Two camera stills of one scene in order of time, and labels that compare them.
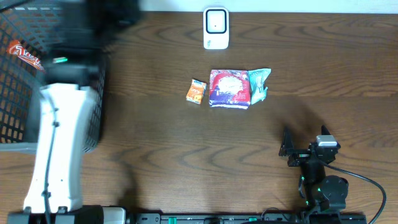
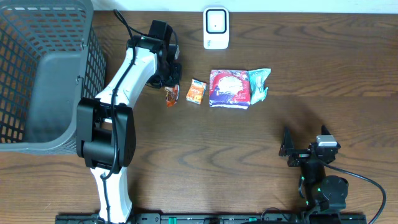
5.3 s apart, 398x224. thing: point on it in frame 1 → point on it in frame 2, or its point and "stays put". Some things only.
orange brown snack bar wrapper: x=17 y=48 → x=172 y=94
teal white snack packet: x=257 y=79 stays put
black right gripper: x=287 y=149 stays put
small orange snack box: x=196 y=91 stays put
